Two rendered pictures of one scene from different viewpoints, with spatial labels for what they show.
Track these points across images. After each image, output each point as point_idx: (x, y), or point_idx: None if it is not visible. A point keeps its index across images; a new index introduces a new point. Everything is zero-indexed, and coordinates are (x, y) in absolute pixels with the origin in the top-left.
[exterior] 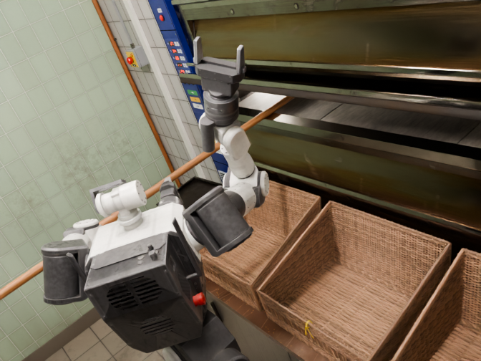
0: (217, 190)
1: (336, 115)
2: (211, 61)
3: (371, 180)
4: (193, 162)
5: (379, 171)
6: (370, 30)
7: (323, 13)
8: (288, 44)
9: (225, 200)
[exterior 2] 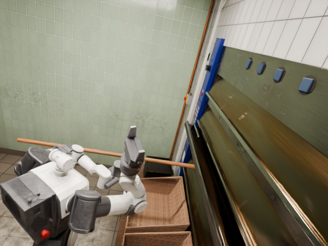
0: (91, 198)
1: None
2: (135, 142)
3: None
4: (151, 159)
5: None
6: (254, 195)
7: None
8: (223, 154)
9: (90, 206)
